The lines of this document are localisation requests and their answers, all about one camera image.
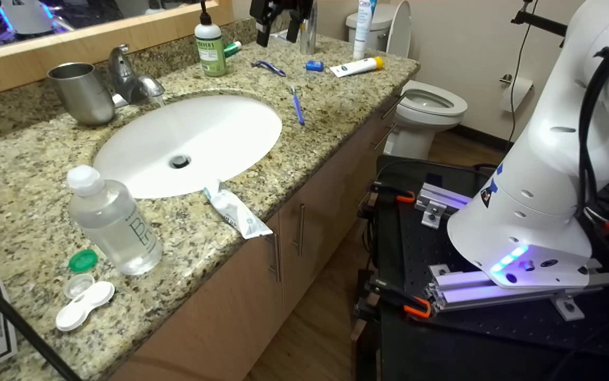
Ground white toilet paper holder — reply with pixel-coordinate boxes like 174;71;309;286
506;71;536;116

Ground black wall mounted bracket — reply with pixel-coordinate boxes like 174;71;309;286
509;0;570;38

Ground green soap pump bottle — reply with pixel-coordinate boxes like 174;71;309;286
193;0;230;77

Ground white contact lens case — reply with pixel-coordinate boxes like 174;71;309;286
53;279;118;334

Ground black robot table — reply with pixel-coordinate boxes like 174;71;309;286
354;155;609;381

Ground chrome sink faucet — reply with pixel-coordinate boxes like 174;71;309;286
107;41;166;107

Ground wood framed wall mirror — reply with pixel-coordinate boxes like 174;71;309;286
0;0;236;103

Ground tall white spray bottle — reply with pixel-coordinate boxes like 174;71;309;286
351;0;378;62

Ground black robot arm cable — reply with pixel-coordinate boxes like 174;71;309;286
574;16;609;234

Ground blue toothbrush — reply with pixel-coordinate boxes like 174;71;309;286
286;85;309;126

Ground aluminium robot mounting plate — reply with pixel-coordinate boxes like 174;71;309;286
416;179;609;323

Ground crumpled silver toothpaste tube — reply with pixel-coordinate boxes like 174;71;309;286
200;178;274;241

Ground white oval sink basin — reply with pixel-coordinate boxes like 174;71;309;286
90;92;282;200

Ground clear bottle with white cap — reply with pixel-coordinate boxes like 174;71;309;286
66;162;165;276

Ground wooden vanity cabinet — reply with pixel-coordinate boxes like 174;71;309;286
110;91;402;381

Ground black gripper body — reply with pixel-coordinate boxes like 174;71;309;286
247;0;314;25

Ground orange black clamp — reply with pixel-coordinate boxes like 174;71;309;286
367;276;435;323
369;181;419;209

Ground silver metal cup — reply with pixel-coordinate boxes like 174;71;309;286
47;62;118;126

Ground green capped small container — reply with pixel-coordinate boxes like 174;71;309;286
62;248;101;300

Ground black power cable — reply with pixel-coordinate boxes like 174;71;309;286
0;261;85;381

